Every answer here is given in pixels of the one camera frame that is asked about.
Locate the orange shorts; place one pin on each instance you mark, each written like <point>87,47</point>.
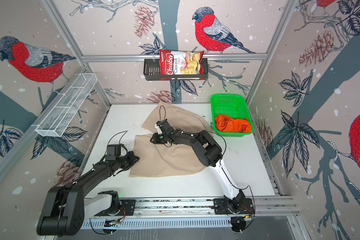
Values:
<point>226,124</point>

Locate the aluminium mounting rail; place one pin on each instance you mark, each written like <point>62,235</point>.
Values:
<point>268,206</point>

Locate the white wire mesh shelf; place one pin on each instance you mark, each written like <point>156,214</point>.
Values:
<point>60,116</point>

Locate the right controller board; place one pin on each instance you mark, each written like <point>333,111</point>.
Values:
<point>239,224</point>

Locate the left controller board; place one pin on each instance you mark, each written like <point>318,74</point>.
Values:
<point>111,226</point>

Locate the red cassava chips bag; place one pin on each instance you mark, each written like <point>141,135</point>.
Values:
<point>181,63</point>

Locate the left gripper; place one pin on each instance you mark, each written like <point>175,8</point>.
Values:
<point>133,159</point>

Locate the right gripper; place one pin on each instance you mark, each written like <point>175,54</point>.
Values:
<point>155,139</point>

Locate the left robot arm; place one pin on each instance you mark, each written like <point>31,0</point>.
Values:
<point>63,212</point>

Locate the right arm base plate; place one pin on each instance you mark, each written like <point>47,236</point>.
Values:
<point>225,206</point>

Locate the green plastic basket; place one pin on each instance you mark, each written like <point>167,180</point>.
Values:
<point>232,105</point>

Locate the beige shorts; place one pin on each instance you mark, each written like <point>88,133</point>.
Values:
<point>158,161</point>

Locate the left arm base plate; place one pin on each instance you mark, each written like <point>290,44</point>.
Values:
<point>125,208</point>

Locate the controller board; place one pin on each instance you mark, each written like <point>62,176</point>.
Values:
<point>111,226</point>
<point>239,224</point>

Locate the black wall basket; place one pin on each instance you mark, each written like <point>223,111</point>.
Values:
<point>152,72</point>

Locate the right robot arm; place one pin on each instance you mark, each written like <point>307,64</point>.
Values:
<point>209,153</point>

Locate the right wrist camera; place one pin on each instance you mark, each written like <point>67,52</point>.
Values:
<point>158,129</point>

